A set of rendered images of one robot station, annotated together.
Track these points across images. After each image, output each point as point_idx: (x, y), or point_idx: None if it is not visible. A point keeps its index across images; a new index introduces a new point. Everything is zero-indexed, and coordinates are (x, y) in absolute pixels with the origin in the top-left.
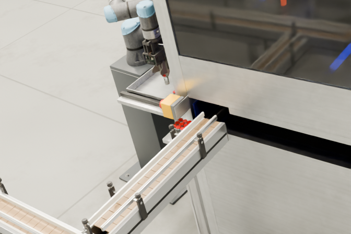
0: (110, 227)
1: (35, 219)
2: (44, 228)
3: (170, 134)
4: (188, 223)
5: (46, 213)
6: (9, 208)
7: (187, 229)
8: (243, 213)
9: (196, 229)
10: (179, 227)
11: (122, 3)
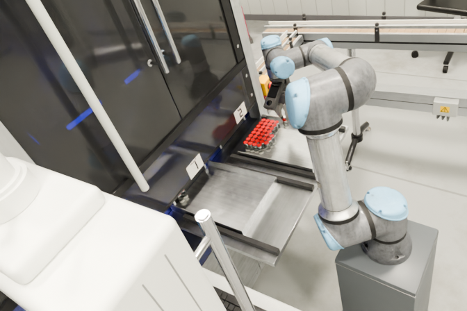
0: (285, 38)
1: (337, 31)
2: (327, 30)
3: None
4: (331, 257)
5: (331, 33)
6: (362, 30)
7: (330, 251)
8: None
9: (321, 251)
10: (338, 252)
11: (304, 44)
